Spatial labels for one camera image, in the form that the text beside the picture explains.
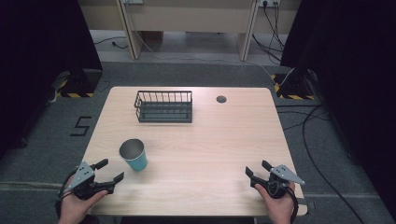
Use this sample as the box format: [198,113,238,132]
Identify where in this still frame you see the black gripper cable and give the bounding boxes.
[285,186,300,224]
[54,169,78,218]

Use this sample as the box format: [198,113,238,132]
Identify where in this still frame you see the teal metal cup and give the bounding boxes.
[119,138,149,173]

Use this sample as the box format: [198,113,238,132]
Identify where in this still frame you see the person's right hand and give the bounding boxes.
[254,181,297,224]

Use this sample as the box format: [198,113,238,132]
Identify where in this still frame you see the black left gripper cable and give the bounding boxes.
[54,169,78,218]

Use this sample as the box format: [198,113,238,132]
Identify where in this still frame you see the long black floor cable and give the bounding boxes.
[275,104,366,224]

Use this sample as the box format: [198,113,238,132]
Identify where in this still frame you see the beige wooden desk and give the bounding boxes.
[78,0,303,63]

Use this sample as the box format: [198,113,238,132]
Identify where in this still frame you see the bundle of black cables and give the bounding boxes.
[251,2,287,63]

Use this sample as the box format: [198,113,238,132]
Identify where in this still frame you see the black curtain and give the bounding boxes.
[0,0,104,158]
[279,0,396,216]

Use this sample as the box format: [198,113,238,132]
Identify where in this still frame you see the short black floor cable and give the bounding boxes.
[92,35,130,50]

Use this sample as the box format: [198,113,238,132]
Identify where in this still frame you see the black wire rack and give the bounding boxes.
[134,90,193,124]

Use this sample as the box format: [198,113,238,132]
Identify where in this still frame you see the black stand base striped tape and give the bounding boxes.
[270,68,316,101]
[51,68,104,99]

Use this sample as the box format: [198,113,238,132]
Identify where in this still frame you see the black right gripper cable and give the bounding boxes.
[285,186,300,224]

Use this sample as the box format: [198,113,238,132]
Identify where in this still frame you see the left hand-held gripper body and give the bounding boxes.
[62,161,108,201]

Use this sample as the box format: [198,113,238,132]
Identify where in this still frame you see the person's left hand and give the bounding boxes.
[57,175,109,224]

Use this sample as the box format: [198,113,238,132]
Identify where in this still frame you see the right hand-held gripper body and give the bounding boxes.
[255,163,305,200]

